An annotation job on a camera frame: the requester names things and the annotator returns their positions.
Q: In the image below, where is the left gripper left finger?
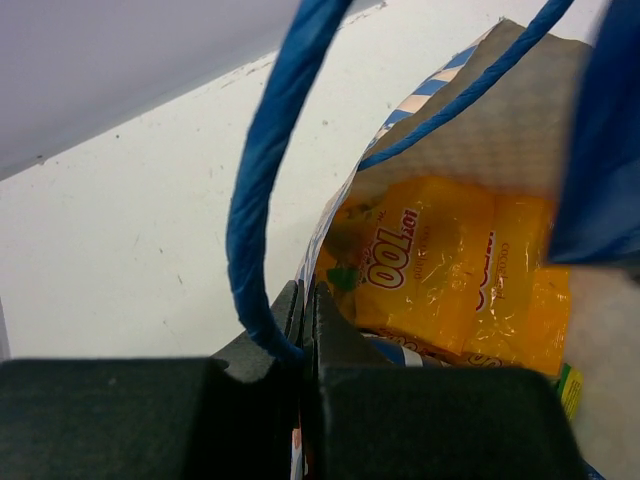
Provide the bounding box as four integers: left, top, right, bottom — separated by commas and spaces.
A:
0, 280, 306, 480

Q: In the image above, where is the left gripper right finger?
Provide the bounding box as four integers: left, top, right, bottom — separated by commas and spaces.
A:
304, 284, 587, 479

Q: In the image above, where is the yellow candy bag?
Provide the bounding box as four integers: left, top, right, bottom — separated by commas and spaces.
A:
315, 176, 571, 376

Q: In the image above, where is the green yellow snack packet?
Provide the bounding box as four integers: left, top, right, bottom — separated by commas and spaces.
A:
554, 363, 584, 421

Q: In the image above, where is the blue Burts chips bag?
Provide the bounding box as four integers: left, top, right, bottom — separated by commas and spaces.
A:
548, 1, 639, 268

